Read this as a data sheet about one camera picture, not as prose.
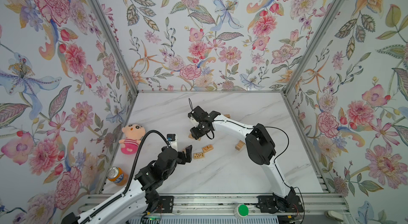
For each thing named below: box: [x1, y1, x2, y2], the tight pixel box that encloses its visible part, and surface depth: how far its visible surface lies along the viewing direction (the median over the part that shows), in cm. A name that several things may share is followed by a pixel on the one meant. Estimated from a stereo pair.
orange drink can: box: [106, 166, 129, 186], surface depth 75 cm
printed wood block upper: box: [201, 144, 215, 153], surface depth 93 cm
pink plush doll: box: [119, 123, 146, 155], surface depth 92 cm
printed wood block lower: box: [193, 152, 206, 160], surface depth 90 cm
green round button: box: [234, 203, 250, 219], surface depth 66 cm
